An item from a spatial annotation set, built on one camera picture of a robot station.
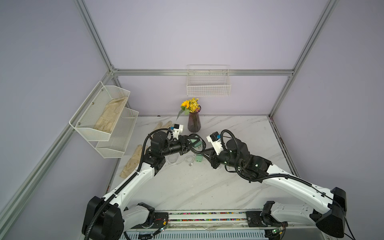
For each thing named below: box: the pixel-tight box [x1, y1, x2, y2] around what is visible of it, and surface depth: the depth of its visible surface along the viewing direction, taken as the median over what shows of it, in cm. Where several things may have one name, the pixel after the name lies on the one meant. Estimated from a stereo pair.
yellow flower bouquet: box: [176, 97, 201, 121], surface depth 95 cm
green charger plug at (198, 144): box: [193, 140, 202, 149], surface depth 70 cm
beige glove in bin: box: [93, 96, 128, 133], surface depth 80 cm
